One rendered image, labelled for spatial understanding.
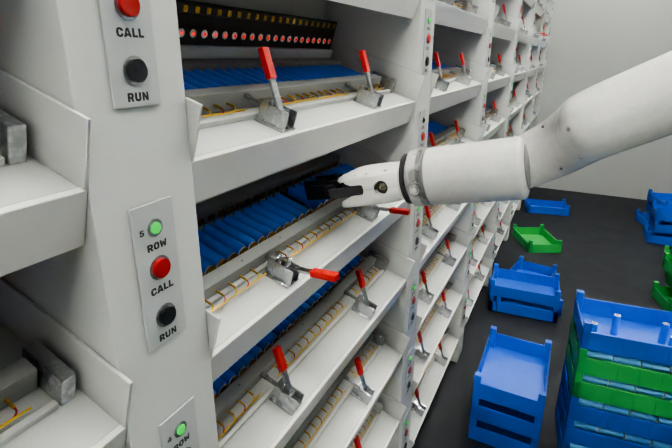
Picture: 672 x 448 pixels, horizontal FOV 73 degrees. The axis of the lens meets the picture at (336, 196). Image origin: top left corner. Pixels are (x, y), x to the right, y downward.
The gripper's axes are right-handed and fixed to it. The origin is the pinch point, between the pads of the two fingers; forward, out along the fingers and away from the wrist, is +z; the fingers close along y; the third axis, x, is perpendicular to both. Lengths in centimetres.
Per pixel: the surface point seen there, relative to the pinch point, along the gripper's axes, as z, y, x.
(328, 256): -4.9, -10.2, -8.3
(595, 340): -37, 63, -62
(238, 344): -4.7, -31.0, -9.9
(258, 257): -1.9, -21.4, -3.9
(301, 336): 4.5, -8.4, -22.9
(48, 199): -9.5, -47.6, 10.4
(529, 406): -19, 59, -83
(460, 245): 4, 94, -46
